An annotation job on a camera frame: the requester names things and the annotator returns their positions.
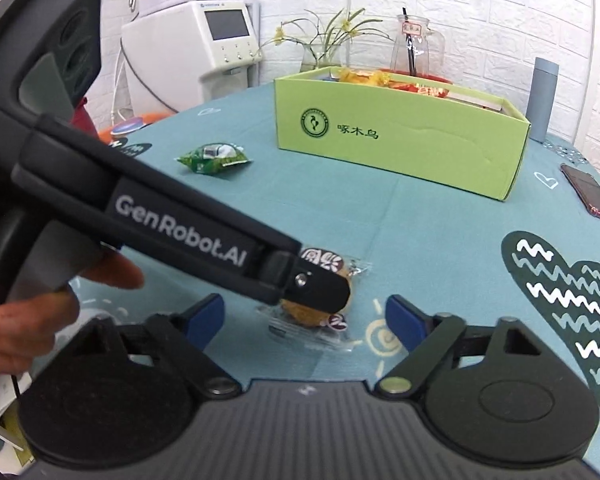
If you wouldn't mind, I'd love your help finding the brown pastry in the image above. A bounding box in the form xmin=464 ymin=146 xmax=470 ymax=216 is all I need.
xmin=257 ymin=246 xmax=372 ymax=352

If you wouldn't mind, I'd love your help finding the person's left hand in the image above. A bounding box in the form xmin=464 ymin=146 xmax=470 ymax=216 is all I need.
xmin=0 ymin=249 xmax=144 ymax=375

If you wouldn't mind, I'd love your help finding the green snack packet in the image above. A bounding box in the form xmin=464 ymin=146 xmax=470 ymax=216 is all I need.
xmin=176 ymin=142 xmax=251 ymax=176

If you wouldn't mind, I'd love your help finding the white machine with screen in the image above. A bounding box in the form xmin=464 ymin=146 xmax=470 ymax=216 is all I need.
xmin=121 ymin=0 xmax=262 ymax=115

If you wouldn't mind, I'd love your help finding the green cardboard box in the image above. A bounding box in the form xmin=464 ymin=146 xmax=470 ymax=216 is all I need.
xmin=274 ymin=67 xmax=530 ymax=200

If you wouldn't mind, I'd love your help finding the yellow snack bag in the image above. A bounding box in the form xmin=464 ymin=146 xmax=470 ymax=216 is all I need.
xmin=338 ymin=67 xmax=391 ymax=88

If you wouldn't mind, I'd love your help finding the smartphone with red case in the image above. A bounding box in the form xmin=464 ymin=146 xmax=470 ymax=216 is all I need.
xmin=560 ymin=164 xmax=600 ymax=219

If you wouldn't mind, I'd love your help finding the red snack bag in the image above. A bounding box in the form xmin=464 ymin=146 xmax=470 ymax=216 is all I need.
xmin=389 ymin=81 xmax=449 ymax=99

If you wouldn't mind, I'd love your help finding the orchid plant in glass vase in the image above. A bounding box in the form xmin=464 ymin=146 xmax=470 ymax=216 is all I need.
xmin=259 ymin=8 xmax=391 ymax=72

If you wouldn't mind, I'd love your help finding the clear glass pitcher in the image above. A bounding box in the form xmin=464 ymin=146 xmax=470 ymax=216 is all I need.
xmin=389 ymin=8 xmax=445 ymax=78

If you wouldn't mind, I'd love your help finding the grey cylindrical bottle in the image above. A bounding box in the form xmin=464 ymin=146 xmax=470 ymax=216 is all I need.
xmin=526 ymin=58 xmax=559 ymax=143

